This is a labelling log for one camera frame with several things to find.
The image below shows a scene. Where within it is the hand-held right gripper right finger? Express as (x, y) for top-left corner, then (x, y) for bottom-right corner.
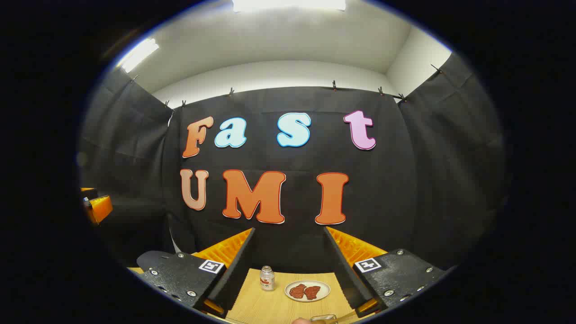
(323, 226), (450, 318)

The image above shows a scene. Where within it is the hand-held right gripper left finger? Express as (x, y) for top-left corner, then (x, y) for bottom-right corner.
(143, 227), (256, 318)

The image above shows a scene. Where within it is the dark grey rice cooker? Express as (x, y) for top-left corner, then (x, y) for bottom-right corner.
(136, 250), (180, 276)

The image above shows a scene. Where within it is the clear bottle with red label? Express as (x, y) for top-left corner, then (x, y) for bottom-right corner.
(260, 265), (275, 292)

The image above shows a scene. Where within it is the white round plate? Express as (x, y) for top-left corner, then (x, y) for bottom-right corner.
(284, 280), (331, 302)

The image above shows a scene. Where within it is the black backdrop cloth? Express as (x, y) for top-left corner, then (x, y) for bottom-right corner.
(77, 52), (507, 275)

